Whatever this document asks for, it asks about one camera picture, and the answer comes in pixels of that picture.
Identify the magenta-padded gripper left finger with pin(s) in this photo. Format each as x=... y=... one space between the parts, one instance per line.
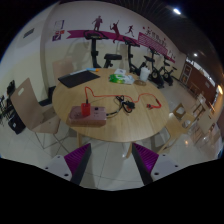
x=75 y=163

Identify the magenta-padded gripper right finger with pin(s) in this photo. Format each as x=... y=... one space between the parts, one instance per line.
x=148 y=163

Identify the red charger block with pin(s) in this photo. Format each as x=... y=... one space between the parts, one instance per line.
x=86 y=110

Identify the light wooden chair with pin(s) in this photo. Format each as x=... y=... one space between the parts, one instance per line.
x=175 y=128

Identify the pink power strip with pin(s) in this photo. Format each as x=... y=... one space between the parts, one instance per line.
x=96 y=116

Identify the light wooden stool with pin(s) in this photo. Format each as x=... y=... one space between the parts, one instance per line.
x=181 y=110

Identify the black bag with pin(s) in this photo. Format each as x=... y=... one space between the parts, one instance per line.
x=16 y=125

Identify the round wooden coaster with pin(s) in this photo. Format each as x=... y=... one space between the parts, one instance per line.
x=140 y=83

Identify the green wet wipes pack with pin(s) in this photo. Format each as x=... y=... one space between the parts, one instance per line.
x=120 y=79

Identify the white plastic cup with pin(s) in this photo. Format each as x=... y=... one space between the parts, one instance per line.
x=145 y=74

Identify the blue and orange marker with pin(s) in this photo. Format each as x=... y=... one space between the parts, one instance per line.
x=93 y=70

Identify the plain wooden chair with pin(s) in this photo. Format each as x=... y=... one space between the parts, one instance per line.
x=62 y=68

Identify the white tissue pack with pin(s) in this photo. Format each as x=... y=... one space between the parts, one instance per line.
x=120 y=71

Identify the brown wooden cabinet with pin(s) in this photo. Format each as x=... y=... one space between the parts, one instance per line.
x=200 y=80

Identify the black chair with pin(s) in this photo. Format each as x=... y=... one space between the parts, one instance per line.
x=10 y=88

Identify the large black exercise bike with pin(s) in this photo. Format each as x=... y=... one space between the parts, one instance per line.
x=95 y=50

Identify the round ceiling light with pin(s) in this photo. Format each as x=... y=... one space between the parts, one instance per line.
x=195 y=54
x=177 y=11

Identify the glowing wall lamp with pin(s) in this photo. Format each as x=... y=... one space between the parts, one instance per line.
x=219 y=90

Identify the magenta wall banner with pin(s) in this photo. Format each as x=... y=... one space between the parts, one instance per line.
x=76 y=34

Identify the wall air vent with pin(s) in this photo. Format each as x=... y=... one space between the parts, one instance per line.
x=28 y=33

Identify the wall posters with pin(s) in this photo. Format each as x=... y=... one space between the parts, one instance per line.
x=58 y=25

